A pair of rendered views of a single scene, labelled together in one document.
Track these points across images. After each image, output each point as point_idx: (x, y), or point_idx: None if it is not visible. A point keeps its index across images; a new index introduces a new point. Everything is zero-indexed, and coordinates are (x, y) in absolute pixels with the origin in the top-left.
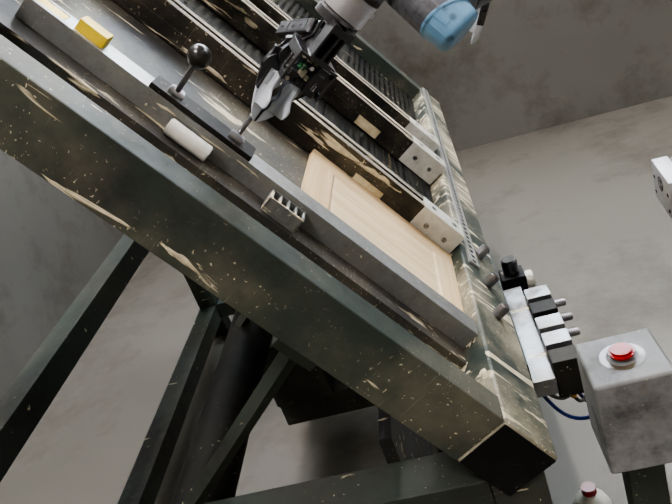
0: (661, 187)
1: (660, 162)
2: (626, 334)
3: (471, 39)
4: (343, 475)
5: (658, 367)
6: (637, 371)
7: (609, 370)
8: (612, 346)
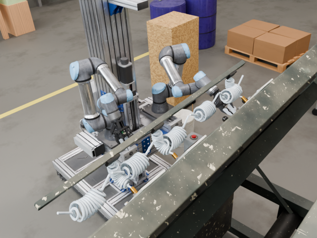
0: (132, 153)
1: (125, 152)
2: (187, 139)
3: (127, 149)
4: (246, 178)
5: (193, 132)
6: (196, 134)
7: (198, 137)
8: (194, 136)
